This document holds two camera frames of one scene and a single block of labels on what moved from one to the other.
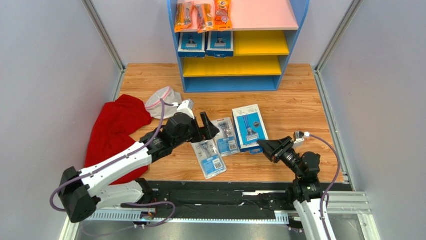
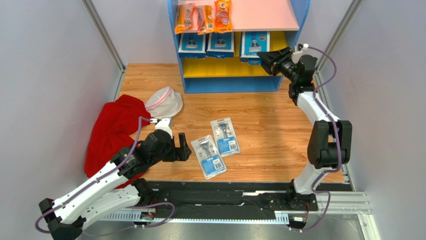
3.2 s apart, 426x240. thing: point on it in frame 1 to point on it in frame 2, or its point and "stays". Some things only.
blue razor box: x=249 y=127 to x=252 y=42
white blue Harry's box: x=220 y=44 stays
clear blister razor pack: x=209 y=158 stays
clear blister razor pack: x=226 y=139 stays
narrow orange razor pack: x=205 y=21 stays
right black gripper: x=279 y=150 to x=276 y=62
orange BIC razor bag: x=223 y=15 stays
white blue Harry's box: x=192 y=44 stays
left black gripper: x=209 y=132 to x=182 y=153
